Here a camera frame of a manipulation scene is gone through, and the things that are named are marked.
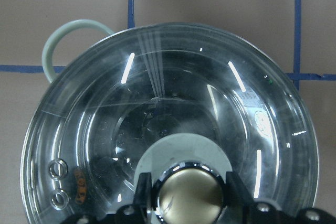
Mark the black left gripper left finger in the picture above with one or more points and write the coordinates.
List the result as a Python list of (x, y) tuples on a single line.
[(143, 194)]

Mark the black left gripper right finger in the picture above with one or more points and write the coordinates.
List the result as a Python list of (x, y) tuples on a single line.
[(239, 198)]

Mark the glass pot lid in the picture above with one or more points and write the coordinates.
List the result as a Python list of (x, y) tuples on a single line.
[(170, 119)]

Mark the pale green electric pot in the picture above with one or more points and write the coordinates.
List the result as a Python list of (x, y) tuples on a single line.
[(71, 51)]

